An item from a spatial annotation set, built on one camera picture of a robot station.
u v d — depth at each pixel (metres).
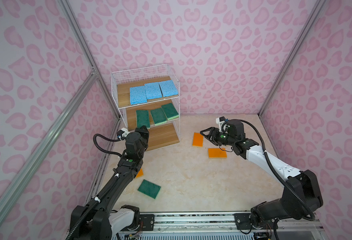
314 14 0.71
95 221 0.39
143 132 0.69
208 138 0.74
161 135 1.07
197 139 1.03
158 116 0.84
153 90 0.74
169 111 0.86
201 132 0.78
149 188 0.83
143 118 0.81
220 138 0.72
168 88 0.75
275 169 0.46
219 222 0.74
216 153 0.97
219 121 0.77
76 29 0.75
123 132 0.70
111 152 0.58
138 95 0.71
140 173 0.90
